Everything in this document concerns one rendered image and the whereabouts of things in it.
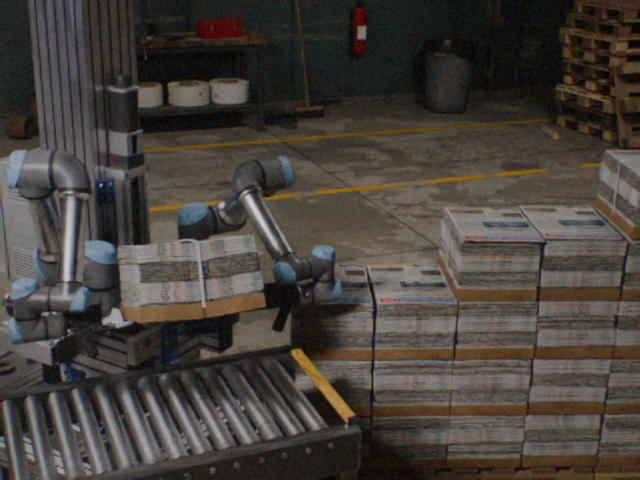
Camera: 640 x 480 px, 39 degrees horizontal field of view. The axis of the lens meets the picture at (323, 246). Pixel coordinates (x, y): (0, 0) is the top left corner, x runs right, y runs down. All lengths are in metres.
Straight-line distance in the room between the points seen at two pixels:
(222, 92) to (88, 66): 6.04
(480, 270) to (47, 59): 1.64
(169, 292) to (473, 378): 1.23
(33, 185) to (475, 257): 1.47
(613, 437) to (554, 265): 0.76
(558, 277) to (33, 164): 1.78
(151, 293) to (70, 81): 0.89
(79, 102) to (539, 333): 1.79
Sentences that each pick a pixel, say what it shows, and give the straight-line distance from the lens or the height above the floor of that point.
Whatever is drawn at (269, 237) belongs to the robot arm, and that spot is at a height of 1.10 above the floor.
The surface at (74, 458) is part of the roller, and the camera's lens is 2.44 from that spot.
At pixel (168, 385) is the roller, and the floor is 0.80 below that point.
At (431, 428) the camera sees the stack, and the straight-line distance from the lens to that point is 3.45.
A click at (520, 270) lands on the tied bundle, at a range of 3.23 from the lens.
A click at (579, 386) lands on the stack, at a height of 0.49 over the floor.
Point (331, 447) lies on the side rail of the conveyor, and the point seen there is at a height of 0.77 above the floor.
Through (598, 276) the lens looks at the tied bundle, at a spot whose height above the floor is 0.93.
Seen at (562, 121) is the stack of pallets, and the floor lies 0.06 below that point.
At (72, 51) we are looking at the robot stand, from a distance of 3.18.
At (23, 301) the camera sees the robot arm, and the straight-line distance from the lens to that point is 2.77.
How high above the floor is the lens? 2.12
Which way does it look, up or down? 20 degrees down
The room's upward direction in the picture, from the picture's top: 1 degrees clockwise
